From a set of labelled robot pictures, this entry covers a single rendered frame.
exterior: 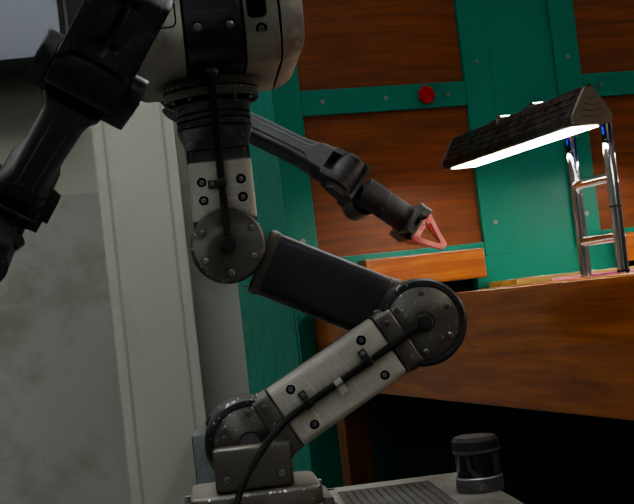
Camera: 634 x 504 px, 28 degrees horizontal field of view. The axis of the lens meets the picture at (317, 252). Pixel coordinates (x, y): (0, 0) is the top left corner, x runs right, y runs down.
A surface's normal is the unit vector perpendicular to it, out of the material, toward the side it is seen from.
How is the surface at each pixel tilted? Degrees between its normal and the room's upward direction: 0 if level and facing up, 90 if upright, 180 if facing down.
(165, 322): 90
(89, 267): 90
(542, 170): 90
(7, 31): 90
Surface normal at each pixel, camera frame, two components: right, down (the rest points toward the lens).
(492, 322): -0.95, 0.10
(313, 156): -0.07, -0.45
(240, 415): 0.06, -0.06
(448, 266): 0.29, -0.07
